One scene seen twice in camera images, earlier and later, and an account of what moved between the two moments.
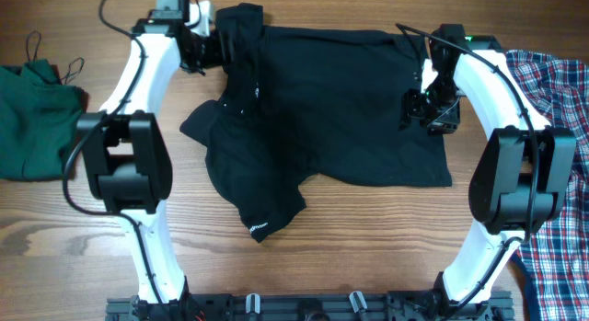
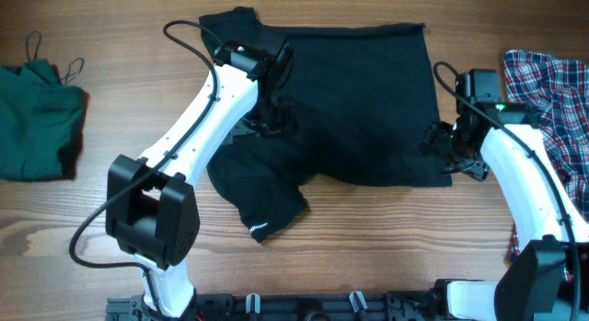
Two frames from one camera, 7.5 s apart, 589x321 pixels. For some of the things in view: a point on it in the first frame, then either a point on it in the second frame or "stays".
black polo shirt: [298, 102] stays
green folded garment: [38, 114] stays
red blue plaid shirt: [555, 260] stays
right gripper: [436, 126] → [433, 143]
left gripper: [217, 61] → [283, 119]
